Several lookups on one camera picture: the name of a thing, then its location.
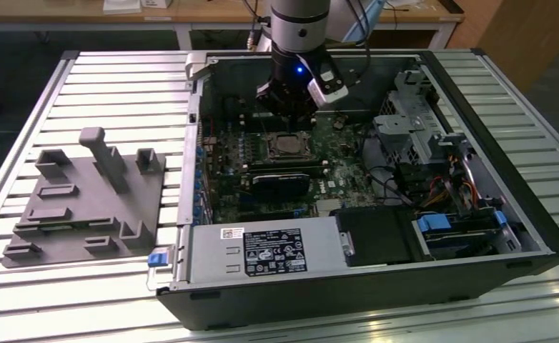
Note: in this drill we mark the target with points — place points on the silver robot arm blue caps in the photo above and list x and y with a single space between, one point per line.
300 21

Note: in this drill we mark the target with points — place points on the CPU socket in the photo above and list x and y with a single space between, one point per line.
269 153

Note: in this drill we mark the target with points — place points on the grey metal drive cage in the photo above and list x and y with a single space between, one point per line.
397 128

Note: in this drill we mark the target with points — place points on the black graphics card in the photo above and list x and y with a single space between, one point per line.
280 184

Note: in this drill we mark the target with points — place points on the green motherboard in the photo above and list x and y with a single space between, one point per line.
342 178

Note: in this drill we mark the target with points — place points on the silver chipset heat sink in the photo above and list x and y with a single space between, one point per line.
330 207

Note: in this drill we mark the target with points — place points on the white box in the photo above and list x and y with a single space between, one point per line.
122 6
155 3

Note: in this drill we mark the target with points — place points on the black plastic shroud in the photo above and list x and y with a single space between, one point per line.
380 236

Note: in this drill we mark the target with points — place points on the grey power supply with label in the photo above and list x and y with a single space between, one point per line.
213 250

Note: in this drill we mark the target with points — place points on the blue disk carrier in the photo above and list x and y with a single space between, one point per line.
434 223

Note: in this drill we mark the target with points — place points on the wooden cabinet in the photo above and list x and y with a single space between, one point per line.
524 35

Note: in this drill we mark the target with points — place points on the grey parts rack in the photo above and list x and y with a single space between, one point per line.
94 214

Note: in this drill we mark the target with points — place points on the wooden desk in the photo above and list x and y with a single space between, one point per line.
46 16

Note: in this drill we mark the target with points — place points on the blue case latch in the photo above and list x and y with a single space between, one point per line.
158 259

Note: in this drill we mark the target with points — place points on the small blue clip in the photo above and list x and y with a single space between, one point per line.
501 218

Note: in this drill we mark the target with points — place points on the black open PC case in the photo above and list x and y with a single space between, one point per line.
309 303

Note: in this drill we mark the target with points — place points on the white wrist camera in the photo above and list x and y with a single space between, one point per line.
330 84

